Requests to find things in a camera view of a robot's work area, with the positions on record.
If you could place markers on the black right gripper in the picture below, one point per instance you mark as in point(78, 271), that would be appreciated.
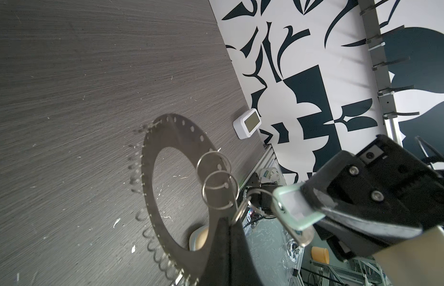
point(382, 194)

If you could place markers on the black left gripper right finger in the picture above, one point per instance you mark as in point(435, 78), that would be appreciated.
point(242, 268)

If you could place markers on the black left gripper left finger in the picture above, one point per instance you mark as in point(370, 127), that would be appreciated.
point(218, 267)

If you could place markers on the single silver keyring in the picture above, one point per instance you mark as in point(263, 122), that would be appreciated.
point(246, 203)

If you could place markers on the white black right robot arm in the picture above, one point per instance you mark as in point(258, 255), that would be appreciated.
point(295, 213)

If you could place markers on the beige oblong pouch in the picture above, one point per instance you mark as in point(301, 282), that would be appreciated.
point(198, 238)

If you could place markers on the yellow cylinder cap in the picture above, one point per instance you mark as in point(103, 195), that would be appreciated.
point(320, 255)

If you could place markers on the white digital scale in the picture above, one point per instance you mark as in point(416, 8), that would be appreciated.
point(246, 124)

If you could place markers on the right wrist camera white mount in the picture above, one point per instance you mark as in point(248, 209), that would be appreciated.
point(415, 262)

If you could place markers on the black wall hook rail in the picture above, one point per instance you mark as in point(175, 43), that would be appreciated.
point(375, 41)

